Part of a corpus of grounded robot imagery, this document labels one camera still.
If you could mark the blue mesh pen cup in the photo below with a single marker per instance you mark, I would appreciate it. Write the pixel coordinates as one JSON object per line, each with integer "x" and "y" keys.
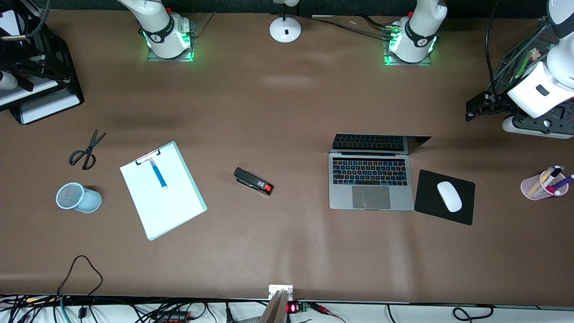
{"x": 80, "y": 198}

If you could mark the black mouse pad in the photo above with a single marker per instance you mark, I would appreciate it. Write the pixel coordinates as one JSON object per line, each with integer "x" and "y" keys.
{"x": 428, "y": 199}

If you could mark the purple pen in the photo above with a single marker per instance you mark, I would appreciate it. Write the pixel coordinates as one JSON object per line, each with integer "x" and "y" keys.
{"x": 563, "y": 183}

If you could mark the black stacked paper tray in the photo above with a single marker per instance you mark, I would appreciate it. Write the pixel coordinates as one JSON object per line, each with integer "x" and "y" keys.
{"x": 45, "y": 96}

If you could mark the black stapler with red tip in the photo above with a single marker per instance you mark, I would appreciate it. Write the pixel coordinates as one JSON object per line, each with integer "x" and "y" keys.
{"x": 252, "y": 180}

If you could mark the yellow highlighter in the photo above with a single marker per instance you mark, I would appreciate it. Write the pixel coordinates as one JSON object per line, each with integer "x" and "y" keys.
{"x": 538, "y": 181}

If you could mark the white computer mouse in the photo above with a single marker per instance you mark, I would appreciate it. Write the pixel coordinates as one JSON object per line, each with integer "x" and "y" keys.
{"x": 449, "y": 196}

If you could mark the clear arm base plate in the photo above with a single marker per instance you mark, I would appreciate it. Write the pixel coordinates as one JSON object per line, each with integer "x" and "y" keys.
{"x": 388, "y": 45}
{"x": 192, "y": 31}

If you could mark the black capped white marker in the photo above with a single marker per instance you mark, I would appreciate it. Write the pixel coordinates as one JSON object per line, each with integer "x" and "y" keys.
{"x": 555, "y": 172}

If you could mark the blue marker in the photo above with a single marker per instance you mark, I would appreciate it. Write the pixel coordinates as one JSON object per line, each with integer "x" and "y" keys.
{"x": 158, "y": 174}

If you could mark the silver laptop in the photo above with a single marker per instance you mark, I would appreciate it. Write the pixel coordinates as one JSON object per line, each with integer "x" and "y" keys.
{"x": 370, "y": 179}

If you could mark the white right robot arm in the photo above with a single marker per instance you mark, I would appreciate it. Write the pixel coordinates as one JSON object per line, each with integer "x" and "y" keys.
{"x": 163, "y": 27}

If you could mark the red LED circuit board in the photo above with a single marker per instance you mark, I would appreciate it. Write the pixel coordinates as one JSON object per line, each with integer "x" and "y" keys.
{"x": 296, "y": 307}

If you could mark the white lamp base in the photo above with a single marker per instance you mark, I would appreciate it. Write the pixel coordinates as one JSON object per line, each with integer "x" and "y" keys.
{"x": 285, "y": 29}

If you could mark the black scissors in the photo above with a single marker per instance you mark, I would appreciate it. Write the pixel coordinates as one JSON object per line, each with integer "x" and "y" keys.
{"x": 88, "y": 151}

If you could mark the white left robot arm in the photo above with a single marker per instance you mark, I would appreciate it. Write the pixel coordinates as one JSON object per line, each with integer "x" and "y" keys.
{"x": 545, "y": 85}

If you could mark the green pen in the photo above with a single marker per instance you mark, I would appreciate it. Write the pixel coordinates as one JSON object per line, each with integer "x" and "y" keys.
{"x": 523, "y": 67}

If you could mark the mint clipboard with white paper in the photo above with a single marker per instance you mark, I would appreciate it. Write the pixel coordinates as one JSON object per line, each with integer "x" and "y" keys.
{"x": 163, "y": 202}

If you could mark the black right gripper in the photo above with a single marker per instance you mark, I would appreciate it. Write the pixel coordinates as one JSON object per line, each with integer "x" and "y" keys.
{"x": 19, "y": 67}

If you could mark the pink mesh pen cup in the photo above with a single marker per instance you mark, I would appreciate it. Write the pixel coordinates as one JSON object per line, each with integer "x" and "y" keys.
{"x": 538, "y": 190}

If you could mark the grey camera mount bar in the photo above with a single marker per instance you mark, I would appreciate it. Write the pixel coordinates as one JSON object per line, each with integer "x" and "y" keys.
{"x": 276, "y": 309}

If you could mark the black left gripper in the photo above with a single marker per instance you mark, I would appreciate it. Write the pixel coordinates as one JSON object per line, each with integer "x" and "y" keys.
{"x": 498, "y": 103}

